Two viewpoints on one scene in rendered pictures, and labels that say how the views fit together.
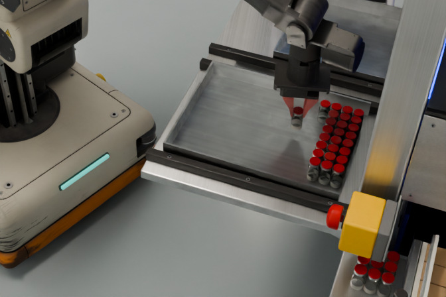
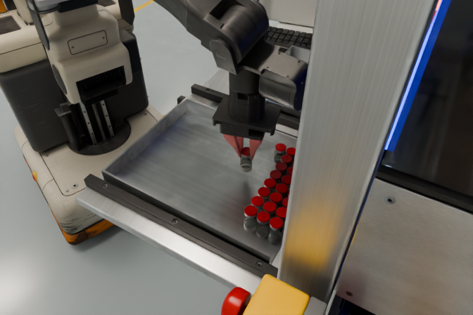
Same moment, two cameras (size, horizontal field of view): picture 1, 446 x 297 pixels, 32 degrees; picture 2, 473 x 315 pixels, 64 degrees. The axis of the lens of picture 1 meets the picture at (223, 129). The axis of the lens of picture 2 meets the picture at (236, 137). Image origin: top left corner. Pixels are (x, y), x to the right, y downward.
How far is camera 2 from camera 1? 85 cm
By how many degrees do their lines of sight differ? 9
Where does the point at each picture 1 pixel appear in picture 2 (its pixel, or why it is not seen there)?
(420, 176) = (364, 273)
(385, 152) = (310, 228)
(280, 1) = (200, 6)
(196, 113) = (156, 144)
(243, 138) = (191, 174)
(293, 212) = (215, 268)
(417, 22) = not seen: outside the picture
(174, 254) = not seen: hidden behind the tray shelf
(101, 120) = not seen: hidden behind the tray
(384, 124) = (305, 186)
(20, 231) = (78, 220)
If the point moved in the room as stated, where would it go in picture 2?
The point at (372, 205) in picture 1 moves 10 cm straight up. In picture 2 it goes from (286, 304) to (297, 251)
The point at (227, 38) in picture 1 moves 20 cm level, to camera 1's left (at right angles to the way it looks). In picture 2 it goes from (212, 81) to (139, 73)
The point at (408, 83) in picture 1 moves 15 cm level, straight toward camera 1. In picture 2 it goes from (344, 114) to (241, 299)
